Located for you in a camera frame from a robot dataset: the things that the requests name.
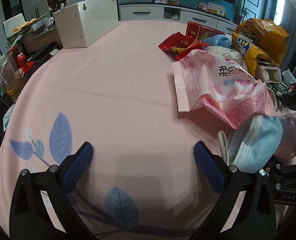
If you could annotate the light blue crumpled cloth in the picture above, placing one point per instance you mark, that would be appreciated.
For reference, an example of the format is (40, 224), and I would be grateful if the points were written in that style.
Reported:
(217, 41)

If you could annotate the brown cardboard box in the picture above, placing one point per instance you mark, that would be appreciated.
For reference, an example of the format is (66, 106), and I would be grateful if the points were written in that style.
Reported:
(38, 38)

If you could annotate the pink leaf-print tablecloth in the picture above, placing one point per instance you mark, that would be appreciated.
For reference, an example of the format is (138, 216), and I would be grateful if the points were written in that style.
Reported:
(113, 92)

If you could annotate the white wooden box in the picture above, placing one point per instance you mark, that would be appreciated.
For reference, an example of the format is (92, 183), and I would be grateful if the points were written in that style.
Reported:
(88, 22)

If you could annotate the yellow paper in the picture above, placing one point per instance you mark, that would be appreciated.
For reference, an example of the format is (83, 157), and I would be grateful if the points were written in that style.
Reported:
(24, 26)

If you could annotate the potted green plant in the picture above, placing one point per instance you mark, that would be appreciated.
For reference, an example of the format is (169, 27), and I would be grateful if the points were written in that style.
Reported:
(241, 12)

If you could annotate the red figurine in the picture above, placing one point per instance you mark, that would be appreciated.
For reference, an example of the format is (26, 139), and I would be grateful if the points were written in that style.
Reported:
(22, 60)

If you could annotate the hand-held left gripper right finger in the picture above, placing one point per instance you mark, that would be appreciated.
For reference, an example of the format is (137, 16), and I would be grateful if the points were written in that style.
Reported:
(209, 166)

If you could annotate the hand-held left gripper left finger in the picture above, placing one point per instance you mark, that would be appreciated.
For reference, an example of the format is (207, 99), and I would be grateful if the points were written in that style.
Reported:
(75, 170)

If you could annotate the red snack wrapper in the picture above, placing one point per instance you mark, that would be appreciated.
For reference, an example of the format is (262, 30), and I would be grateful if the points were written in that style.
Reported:
(180, 43)

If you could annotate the black flat pouch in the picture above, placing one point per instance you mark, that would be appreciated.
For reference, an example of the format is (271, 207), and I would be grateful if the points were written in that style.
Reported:
(44, 51)

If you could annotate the teal printed card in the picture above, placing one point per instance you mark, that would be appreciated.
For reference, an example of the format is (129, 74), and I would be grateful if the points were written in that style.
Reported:
(8, 117)

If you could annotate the white TV cabinet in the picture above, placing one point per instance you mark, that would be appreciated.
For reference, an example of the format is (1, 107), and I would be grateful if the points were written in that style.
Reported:
(143, 12)

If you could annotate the small open paper box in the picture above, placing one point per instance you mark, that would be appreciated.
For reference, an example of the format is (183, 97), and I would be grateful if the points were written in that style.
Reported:
(269, 72)

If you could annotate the red cigarette box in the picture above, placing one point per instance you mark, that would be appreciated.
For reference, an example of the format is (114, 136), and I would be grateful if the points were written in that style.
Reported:
(202, 31)

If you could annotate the white crumpled plastic bag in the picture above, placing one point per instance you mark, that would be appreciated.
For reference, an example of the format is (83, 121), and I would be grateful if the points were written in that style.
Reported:
(225, 52)

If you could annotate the desk calendar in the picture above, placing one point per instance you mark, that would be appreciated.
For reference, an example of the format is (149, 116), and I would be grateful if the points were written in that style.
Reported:
(216, 7)

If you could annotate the blue face mask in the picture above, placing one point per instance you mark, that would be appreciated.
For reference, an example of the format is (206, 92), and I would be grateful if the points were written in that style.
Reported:
(257, 142)

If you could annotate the dark green wrapper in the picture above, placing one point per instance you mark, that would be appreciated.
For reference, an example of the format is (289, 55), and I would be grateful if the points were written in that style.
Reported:
(292, 97)

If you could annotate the yellow snack bag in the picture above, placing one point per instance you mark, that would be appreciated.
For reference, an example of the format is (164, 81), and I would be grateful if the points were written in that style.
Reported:
(260, 37)

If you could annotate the translucent pink plastic bag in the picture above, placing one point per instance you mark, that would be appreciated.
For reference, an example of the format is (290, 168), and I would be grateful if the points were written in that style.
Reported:
(293, 132)

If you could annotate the pale pleated face mask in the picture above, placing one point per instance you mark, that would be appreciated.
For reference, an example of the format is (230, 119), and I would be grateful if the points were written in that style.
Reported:
(290, 77)

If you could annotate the clear plastic cup with tea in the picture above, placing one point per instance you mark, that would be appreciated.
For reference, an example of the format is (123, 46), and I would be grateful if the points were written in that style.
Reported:
(12, 77)

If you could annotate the pink tissue packet wrapper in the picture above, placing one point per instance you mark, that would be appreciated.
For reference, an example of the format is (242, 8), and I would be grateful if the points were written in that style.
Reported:
(212, 85)

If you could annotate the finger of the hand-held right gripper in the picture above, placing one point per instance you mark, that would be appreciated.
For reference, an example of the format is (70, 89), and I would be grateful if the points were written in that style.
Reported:
(287, 191)
(287, 171)

